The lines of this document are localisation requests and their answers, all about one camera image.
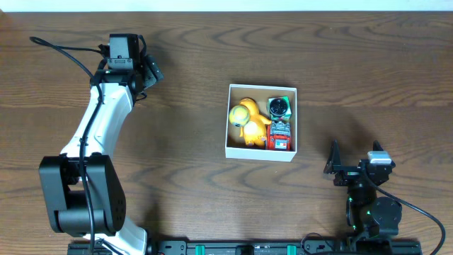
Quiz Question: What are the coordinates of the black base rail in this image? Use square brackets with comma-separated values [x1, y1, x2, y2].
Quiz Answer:
[67, 239, 423, 255]

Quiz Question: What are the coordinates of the black round cap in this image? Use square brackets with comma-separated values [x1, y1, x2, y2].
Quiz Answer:
[267, 96, 290, 118]

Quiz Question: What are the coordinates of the red toy robot car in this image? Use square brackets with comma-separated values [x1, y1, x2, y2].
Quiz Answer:
[265, 121, 291, 151]

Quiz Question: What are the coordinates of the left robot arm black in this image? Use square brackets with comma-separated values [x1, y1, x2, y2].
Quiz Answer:
[38, 33, 164, 254]

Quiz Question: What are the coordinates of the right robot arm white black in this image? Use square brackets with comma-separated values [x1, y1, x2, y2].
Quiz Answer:
[323, 141, 402, 246]

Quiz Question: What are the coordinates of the rubik's cube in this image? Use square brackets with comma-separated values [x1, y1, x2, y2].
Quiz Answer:
[268, 106, 292, 121]

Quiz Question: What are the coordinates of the yellow minion ball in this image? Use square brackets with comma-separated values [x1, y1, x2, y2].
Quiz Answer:
[229, 105, 250, 127]

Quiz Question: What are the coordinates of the orange duck-like toy figure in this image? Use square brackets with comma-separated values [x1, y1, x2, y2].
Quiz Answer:
[239, 98, 272, 148]

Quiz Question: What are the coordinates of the white cardboard box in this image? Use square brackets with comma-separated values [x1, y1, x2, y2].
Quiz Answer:
[225, 84, 297, 162]

